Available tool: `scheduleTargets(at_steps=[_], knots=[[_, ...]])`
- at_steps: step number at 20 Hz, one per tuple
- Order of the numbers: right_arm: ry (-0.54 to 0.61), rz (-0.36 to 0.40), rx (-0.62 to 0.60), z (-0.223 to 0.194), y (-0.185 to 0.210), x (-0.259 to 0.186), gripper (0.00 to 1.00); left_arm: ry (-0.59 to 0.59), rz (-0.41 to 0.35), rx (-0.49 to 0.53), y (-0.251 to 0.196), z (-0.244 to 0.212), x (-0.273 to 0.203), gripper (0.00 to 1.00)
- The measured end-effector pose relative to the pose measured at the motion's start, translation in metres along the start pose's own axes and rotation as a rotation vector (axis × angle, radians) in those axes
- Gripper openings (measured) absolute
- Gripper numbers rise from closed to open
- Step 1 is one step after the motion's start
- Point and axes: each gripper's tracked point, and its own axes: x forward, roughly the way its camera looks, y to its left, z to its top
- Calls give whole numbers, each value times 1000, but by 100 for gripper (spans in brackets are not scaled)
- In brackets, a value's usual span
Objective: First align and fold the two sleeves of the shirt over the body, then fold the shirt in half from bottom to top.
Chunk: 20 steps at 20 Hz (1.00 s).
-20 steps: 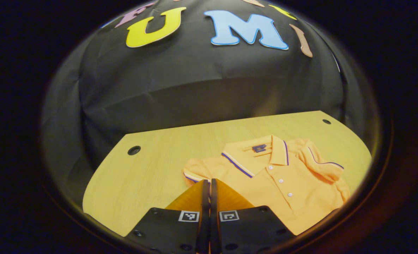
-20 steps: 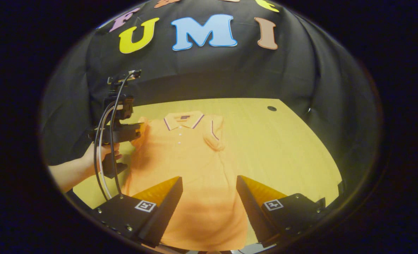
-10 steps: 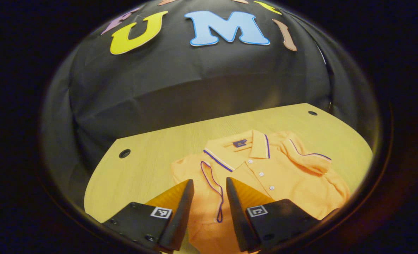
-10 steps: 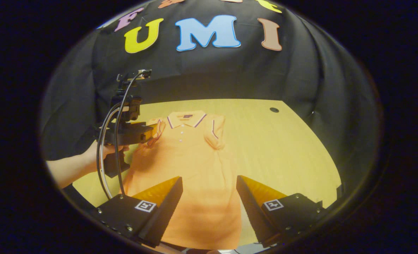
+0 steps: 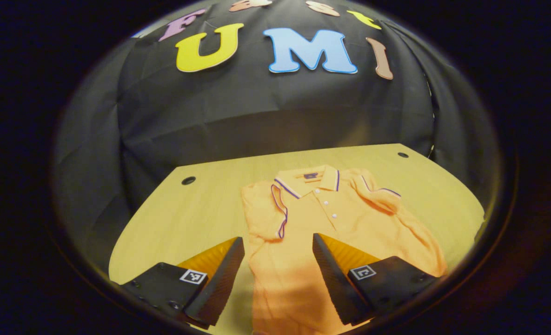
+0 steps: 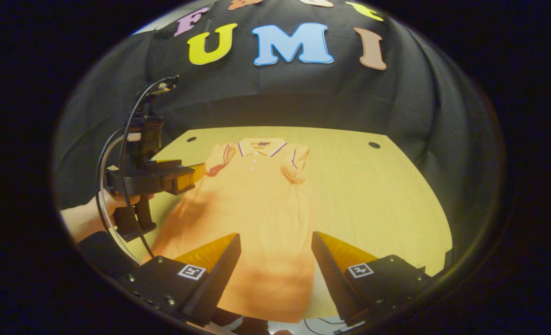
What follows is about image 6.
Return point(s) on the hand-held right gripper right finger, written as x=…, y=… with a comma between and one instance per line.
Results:
x=333, y=279

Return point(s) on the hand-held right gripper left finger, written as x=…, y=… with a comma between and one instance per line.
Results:
x=215, y=284

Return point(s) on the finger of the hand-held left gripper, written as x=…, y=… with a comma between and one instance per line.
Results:
x=182, y=179

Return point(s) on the orange T-shirt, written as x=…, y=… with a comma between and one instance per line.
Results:
x=256, y=209

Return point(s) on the black backdrop cloth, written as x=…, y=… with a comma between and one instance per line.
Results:
x=256, y=93

